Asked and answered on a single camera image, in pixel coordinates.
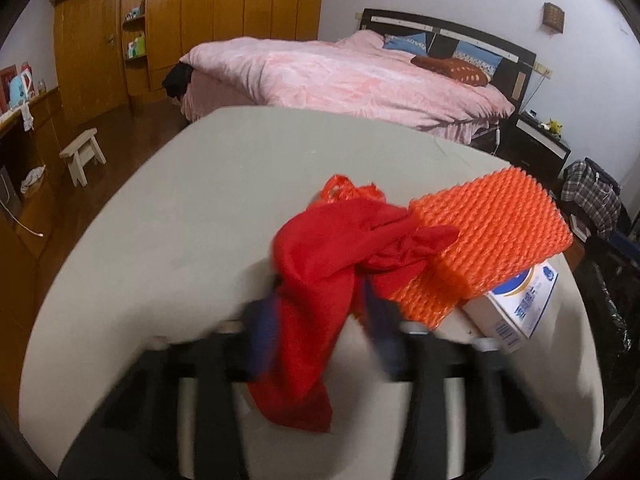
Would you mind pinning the orange foam net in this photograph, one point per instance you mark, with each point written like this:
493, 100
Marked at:
490, 230

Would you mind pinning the dark wooden bed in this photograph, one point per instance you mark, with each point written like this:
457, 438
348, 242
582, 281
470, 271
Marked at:
450, 25

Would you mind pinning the white scale with dark panel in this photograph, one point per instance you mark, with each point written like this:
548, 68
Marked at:
580, 229

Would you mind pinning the dark nightstand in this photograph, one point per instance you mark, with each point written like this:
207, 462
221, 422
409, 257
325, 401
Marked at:
537, 150

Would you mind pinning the brown dotted pillow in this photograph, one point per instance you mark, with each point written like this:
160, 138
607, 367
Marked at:
455, 71

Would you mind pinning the wooden desk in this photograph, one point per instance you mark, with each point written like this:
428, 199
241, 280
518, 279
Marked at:
45, 160

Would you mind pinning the red poster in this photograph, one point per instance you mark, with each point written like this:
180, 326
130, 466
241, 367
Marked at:
6, 89

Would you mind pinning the wooden wardrobe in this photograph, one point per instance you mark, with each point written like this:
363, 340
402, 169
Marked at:
210, 20

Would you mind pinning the green bottle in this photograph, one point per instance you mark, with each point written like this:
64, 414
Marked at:
136, 46

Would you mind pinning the white cardboard box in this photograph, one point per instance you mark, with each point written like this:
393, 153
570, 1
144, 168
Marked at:
515, 305

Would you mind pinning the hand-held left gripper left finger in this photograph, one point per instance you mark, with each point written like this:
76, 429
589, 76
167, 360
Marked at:
260, 345

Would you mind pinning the plaid cloth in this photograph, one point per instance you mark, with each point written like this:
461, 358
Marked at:
592, 200

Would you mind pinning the white crumpled cloth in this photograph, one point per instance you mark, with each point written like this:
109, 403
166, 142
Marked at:
32, 178

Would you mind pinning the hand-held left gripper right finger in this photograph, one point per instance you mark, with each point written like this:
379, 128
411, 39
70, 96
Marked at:
380, 330

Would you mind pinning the black garment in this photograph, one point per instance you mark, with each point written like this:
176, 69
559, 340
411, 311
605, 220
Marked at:
177, 80

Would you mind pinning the small wooden stool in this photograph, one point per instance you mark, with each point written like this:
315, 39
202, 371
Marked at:
80, 142

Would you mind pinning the yellow plush toy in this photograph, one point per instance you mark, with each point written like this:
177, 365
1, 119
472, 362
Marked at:
554, 126

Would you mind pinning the red cloth bag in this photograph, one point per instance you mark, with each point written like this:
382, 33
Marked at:
310, 270

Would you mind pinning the bin with black bag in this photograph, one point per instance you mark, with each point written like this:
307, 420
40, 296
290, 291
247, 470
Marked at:
605, 280

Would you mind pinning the dark backpack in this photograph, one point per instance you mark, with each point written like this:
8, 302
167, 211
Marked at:
602, 170

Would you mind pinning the white hanging cloth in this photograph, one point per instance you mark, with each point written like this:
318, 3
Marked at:
27, 117

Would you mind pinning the large wooden wall lamp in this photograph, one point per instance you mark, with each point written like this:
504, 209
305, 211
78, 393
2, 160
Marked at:
554, 16

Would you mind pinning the bed with pink blanket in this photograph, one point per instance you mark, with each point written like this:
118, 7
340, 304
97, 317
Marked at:
325, 75

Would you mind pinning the orange-red plastic bag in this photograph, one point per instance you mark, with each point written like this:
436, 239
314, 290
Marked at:
350, 192

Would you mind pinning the wall socket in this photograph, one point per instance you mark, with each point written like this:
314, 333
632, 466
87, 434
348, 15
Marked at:
544, 70

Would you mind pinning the blue pillow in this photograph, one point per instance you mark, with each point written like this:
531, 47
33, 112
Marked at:
406, 44
477, 55

